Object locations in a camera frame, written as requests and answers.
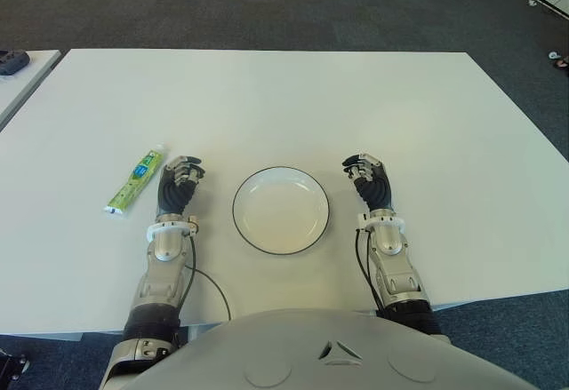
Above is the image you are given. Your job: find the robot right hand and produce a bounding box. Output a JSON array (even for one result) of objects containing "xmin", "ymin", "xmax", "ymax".
[{"xmin": 341, "ymin": 153, "xmax": 396, "ymax": 213}]

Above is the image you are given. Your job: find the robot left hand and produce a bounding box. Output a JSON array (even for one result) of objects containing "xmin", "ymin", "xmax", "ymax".
[{"xmin": 157, "ymin": 155, "xmax": 204, "ymax": 218}]

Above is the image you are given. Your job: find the green toothpaste tube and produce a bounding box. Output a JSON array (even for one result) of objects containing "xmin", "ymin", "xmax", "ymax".
[{"xmin": 103, "ymin": 143, "xmax": 166, "ymax": 219}]

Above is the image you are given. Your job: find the white plate with black rim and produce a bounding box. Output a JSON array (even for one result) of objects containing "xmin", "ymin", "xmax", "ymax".
[{"xmin": 231, "ymin": 166, "xmax": 332, "ymax": 257}]

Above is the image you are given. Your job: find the white side table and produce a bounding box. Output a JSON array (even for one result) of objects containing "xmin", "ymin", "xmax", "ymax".
[{"xmin": 0, "ymin": 49, "xmax": 62, "ymax": 129}]

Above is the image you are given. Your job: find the grey robot torso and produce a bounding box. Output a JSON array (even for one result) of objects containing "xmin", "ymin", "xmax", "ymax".
[{"xmin": 119, "ymin": 307, "xmax": 543, "ymax": 390}]

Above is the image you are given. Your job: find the black handheld controller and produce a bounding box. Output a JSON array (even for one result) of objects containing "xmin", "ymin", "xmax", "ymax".
[{"xmin": 0, "ymin": 50, "xmax": 31, "ymax": 76}]

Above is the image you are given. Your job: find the black object beside robot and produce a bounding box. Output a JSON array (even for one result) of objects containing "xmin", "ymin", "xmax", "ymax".
[{"xmin": 0, "ymin": 347, "xmax": 31, "ymax": 386}]

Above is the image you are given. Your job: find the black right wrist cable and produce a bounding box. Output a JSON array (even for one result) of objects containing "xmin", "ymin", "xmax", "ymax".
[{"xmin": 354, "ymin": 227, "xmax": 388, "ymax": 315}]

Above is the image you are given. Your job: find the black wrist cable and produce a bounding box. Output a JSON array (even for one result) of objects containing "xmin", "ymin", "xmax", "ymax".
[
  {"xmin": 354, "ymin": 227, "xmax": 388, "ymax": 315},
  {"xmin": 180, "ymin": 225, "xmax": 233, "ymax": 322}
]

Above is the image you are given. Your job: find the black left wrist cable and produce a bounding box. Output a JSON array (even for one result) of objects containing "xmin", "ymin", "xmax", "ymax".
[{"xmin": 180, "ymin": 225, "xmax": 233, "ymax": 322}]

